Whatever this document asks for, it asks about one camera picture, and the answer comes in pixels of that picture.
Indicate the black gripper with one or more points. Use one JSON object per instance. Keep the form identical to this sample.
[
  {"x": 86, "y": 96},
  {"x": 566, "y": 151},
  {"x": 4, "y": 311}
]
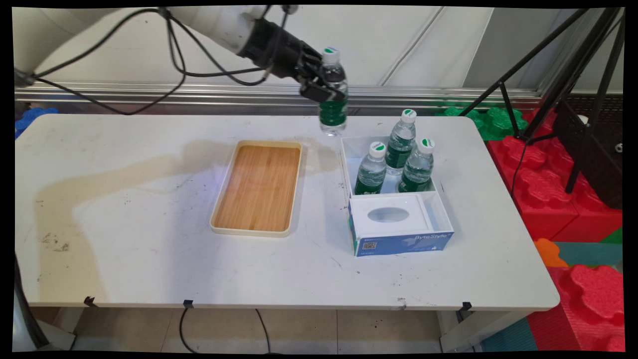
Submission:
[{"x": 274, "y": 47}]

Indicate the water bottle with green label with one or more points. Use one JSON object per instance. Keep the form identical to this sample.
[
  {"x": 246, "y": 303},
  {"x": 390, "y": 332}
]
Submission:
[
  {"x": 417, "y": 169},
  {"x": 401, "y": 142},
  {"x": 333, "y": 114},
  {"x": 371, "y": 172}
]

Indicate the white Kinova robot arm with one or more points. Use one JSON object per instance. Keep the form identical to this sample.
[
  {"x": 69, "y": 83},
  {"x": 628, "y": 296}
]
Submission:
[{"x": 149, "y": 25}]

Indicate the bamboo tray with cream rim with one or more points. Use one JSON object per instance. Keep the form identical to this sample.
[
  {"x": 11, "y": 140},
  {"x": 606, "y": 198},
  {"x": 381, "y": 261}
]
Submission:
[{"x": 258, "y": 188}]

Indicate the green foam block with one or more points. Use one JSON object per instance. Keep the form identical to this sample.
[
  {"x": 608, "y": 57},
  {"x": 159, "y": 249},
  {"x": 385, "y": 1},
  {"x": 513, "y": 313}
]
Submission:
[{"x": 491, "y": 122}]

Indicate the white and blue cardboard box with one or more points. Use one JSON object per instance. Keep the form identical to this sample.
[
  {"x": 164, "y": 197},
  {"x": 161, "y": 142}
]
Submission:
[{"x": 398, "y": 244}]

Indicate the black tripod stand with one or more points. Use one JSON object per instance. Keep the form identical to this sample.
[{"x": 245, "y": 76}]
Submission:
[{"x": 563, "y": 75}]

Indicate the large red foam block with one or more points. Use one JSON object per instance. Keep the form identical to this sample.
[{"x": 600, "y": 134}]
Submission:
[{"x": 541, "y": 184}]

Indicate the black panel by tripod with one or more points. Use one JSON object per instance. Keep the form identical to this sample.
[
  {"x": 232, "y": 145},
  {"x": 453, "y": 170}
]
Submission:
[{"x": 595, "y": 159}]

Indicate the orange foam piece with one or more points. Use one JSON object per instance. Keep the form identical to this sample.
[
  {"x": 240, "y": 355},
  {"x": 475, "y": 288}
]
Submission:
[{"x": 548, "y": 253}]

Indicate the blue foam block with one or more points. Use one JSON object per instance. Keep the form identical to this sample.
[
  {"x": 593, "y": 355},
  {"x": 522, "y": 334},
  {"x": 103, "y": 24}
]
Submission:
[{"x": 30, "y": 119}]

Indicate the white table leg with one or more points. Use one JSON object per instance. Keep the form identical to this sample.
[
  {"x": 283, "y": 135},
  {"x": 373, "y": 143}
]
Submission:
[
  {"x": 473, "y": 331},
  {"x": 55, "y": 331}
]

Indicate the teal foam mat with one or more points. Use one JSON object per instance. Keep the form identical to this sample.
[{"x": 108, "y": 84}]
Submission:
[{"x": 590, "y": 254}]

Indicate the red foam block jigsaw edge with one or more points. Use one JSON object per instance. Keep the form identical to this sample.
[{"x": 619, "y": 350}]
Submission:
[{"x": 588, "y": 304}]

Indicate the aluminium rail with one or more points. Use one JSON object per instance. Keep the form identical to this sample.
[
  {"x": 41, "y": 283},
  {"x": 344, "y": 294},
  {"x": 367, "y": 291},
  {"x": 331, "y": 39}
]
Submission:
[{"x": 398, "y": 93}]

